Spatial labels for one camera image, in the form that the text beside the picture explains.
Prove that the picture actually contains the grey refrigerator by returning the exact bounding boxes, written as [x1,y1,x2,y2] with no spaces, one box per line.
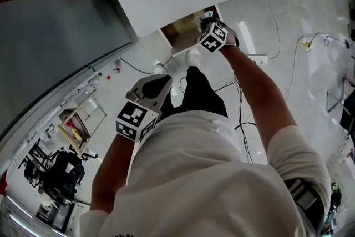
[0,0,139,143]

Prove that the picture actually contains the person's white shirt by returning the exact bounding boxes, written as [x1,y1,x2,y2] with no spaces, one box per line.
[79,109,333,237]

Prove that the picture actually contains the white wooden drawer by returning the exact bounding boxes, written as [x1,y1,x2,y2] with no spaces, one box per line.
[159,4,223,58]

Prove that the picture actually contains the black office chair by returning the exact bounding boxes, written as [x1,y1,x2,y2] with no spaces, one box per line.
[23,141,86,201]

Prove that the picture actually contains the white perforated shelf rack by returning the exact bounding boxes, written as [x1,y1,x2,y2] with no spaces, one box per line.
[5,69,109,176]

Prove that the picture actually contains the black floor cable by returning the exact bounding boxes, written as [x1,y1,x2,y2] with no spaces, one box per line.
[120,57,156,75]

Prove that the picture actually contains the person's white shoe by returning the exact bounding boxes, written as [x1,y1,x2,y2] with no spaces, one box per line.
[153,62,179,97]
[186,48,201,68]

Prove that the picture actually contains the person's right white shoe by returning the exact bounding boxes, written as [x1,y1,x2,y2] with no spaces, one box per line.
[186,48,201,68]

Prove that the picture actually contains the brown wooden crate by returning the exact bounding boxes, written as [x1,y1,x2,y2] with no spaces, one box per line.
[58,108,93,148]

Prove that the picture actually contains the grey black waist strap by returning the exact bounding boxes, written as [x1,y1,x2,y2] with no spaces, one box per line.
[286,178,326,229]

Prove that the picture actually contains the person's right forearm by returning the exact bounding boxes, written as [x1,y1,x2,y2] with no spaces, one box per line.
[220,46,300,134]

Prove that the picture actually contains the light wooden stick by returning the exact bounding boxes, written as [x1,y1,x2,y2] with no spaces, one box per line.
[57,124,84,161]

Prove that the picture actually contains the person's left forearm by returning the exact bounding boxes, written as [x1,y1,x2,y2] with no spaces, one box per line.
[90,130,137,214]

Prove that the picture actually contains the person's black trousers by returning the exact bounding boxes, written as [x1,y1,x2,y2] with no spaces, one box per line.
[159,65,229,120]

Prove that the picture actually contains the yellow white power strip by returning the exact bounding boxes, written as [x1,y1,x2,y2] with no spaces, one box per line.
[298,35,313,51]

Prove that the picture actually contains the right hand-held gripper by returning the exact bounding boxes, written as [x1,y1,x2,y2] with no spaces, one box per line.
[196,16,240,54]

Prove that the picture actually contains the black metal chair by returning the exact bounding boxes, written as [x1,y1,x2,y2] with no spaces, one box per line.
[326,74,355,137]

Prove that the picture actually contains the person's left white shoe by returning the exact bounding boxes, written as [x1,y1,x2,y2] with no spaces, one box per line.
[153,62,179,97]

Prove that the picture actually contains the white floor cable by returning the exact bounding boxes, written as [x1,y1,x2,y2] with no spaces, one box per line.
[265,0,281,61]

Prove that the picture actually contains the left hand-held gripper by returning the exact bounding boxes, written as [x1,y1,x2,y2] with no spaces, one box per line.
[115,74,173,144]

